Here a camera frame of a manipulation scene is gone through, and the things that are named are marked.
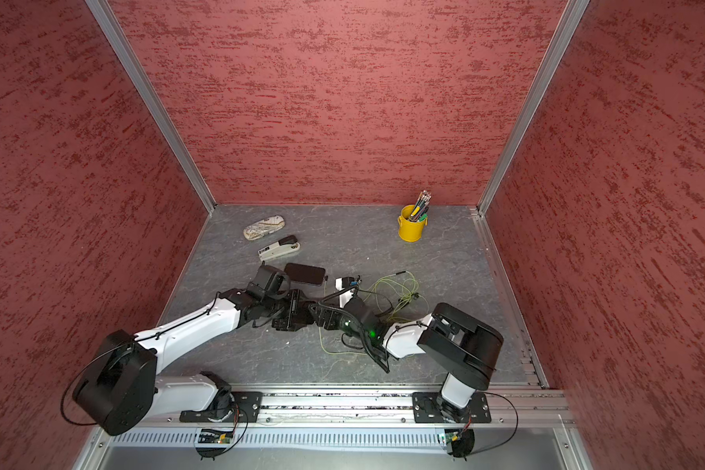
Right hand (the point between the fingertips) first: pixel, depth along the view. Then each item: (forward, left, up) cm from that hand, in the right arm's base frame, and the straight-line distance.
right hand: (315, 314), depth 83 cm
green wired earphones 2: (-9, -6, -7) cm, 13 cm away
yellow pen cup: (+34, -33, -5) cm, 47 cm away
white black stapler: (+29, +14, -4) cm, 33 cm away
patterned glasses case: (+38, +24, -4) cm, 45 cm away
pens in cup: (+37, -36, +5) cm, 52 cm away
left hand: (+1, +1, 0) cm, 1 cm away
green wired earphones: (+7, -28, -7) cm, 30 cm away
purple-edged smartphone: (-3, +3, +6) cm, 7 cm away
